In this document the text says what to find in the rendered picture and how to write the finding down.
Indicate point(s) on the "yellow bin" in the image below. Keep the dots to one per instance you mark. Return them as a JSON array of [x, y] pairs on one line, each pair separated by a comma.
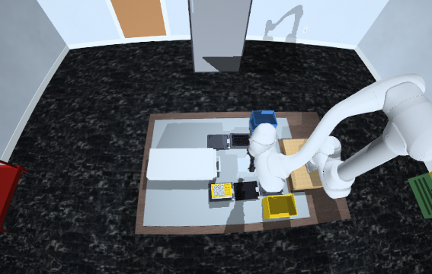
[[279, 206]]

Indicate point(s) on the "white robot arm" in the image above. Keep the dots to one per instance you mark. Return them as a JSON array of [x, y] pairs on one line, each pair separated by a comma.
[[408, 132]]

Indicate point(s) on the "light grey bench mat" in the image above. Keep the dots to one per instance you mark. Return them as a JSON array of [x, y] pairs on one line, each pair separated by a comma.
[[186, 202]]

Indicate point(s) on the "blue open-top bin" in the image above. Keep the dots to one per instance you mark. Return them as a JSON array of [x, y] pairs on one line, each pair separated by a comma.
[[262, 116]]

